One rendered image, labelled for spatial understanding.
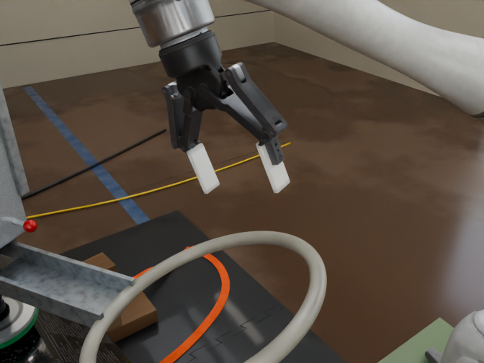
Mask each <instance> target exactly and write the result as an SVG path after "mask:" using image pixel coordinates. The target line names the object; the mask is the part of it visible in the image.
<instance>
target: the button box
mask: <svg viewBox="0 0 484 363"><path fill-rule="evenodd" d="M0 131H1V136H2V138H3V141H4V146H5V149H6V154H7V156H8V159H9V164H10V166H11V170H12V174H13V177H14V182H15V184H16V188H17V192H18V195H19V196H23V195H25V194H26V193H28V192H29V191H30V189H29V186H28V183H27V178H26V175H25V172H24V167H23V164H22V159H21V156H20V153H19V149H18V145H17V141H16V138H15V134H14V130H13V127H12V121H11V119H10V116H9V110H8V108H7V105H6V100H5V97H4V92H3V89H2V86H1V82H0Z"/></svg>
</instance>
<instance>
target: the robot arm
mask: <svg viewBox="0 0 484 363"><path fill-rule="evenodd" d="M128 1H129V2H130V5H131V7H132V9H133V14H134V15H135V16H136V18H137V21H138V23H139V25H140V28H141V30H142V32H143V35H144V37H145V39H146V42H147V43H148V46H149V47H151V48H154V47H156V46H159V45H160V47H161V50H160V51H159V54H158V55H159V58H160V59H161V62H162V64H163V67H164V69H165V71H166V74H167V76H168V77H169V78H172V79H173V78H175V79H176V80H175V81H174V82H172V83H170V84H168V85H166V86H164V87H163V88H162V91H163V95H164V97H165V100H166V104H167V111H168V119H169V131H170V138H171V146H172V148H173V149H177V148H180V149H181V150H182V151H183V152H185V153H186V155H187V158H188V159H189V162H190V163H191V166H192V168H193V169H194V172H195V174H196V175H197V178H198V180H199V182H200V185H201V187H202V190H203V192H204V193H205V194H208V193H209V192H211V191H212V190H213V189H214V188H216V187H217V186H218V185H220V183H219V181H218V178H217V176H216V174H215V171H214V169H213V167H212V164H211V162H210V160H209V157H208V155H207V152H206V150H205V147H204V146H203V143H201V141H199V140H198V139H199V133H200V125H201V121H202V113H203V111H205V110H206V109H216V108H218V109H219V110H220V111H225V112H227V113H228V114H229V115H230V116H231V117H232V118H233V119H234V120H236V121H237V122H238V123H239V124H241V125H242V126H243V127H244V128H246V129H247V130H248V131H249V132H250V133H251V134H252V135H253V136H254V137H255V138H257V139H258V140H259V142H258V143H257V144H256V147H257V149H258V152H259V155H260V157H261V160H262V163H263V165H264V168H265V170H266V173H267V176H268V178H269V181H270V184H271V186H272V189H273V191H274V193H279V192H280V191H281V190H282V189H284V188H285V187H286V186H287V185H288V184H289V183H290V179H289V177H288V175H287V171H286V169H285V167H284V163H283V160H284V154H283V151H282V148H281V145H280V143H279V140H278V135H279V134H280V133H281V132H283V131H284V130H286V129H287V126H288V125H287V122H286V121H285V120H284V118H283V117H282V116H281V115H280V113H278V111H277V110H276V109H275V108H274V106H273V105H272V104H271V103H270V101H269V100H268V99H267V98H266V97H265V96H264V95H263V93H262V92H261V91H260V89H259V88H258V87H257V86H256V84H255V83H254V82H253V81H252V80H251V79H250V77H249V74H248V72H247V70H246V68H245V66H244V64H243V63H241V62H239V63H237V64H235V65H233V66H231V67H229V68H227V69H224V68H223V66H222V65H221V62H220V59H221V58H222V55H223V54H222V52H221V49H220V46H219V44H218V41H217V38H216V36H215V33H214V32H212V30H210V31H208V29H207V26H208V25H210V24H212V23H214V21H215V17H214V15H213V13H212V10H211V7H210V4H209V1H208V0H128ZM245 1H249V2H251V3H253V4H256V5H259V6H262V7H264V8H266V9H269V10H271V11H273V12H276V13H278V14H281V15H282V16H285V17H287V18H289V19H291V20H293V21H295V22H297V23H299V24H301V25H303V26H305V27H308V28H310V29H312V30H314V31H316V32H318V33H320V34H322V35H324V36H326V37H328V38H330V39H332V40H334V41H336V42H338V43H340V44H342V45H344V46H346V47H348V48H350V49H352V50H354V51H356V52H358V53H361V54H362V55H365V56H367V57H368V58H371V59H373V60H375V61H377V62H379V63H382V64H384V65H386V66H388V67H390V68H392V69H394V70H396V71H398V72H400V73H402V74H404V75H406V76H408V77H409V78H411V79H413V80H415V81H417V82H419V83H420V84H422V85H424V86H425V87H426V88H428V89H430V90H432V91H433V92H435V93H436V94H438V95H439V96H441V97H443V98H444V99H446V100H447V101H448V102H450V103H452V104H453V105H454V106H456V107H457V108H459V109H460V110H462V111H463V112H465V113H467V114H469V115H471V116H473V117H475V118H477V119H478V120H480V121H482V122H484V39H483V38H479V37H473V36H469V35H463V34H459V33H456V32H450V31H446V30H442V29H439V28H436V27H432V26H429V25H427V24H424V23H421V22H418V21H416V20H414V19H411V18H409V17H407V16H405V15H403V14H401V13H399V12H397V11H395V10H393V9H391V8H390V7H388V6H386V5H384V4H383V3H381V2H379V1H378V0H245ZM227 96H228V97H227ZM263 130H264V131H265V132H264V131H263ZM178 136H180V138H179V137H178ZM425 356H426V358H427V359H428V361H429V362H430V363H484V310H479V311H474V312H472V313H471V314H469V315H467V316H466V317H465V318H463V319H462V320H461V321H460V322H459V323H458V324H457V325H456V326H455V328H454V330H453V332H452V333H451V335H450V337H449V340H448V342H447V345H446V346H445V349H444V353H443V354H441V353H440V352H438V351H437V350H436V349H435V348H432V347H431V348H430V349H428V351H426V353H425Z"/></svg>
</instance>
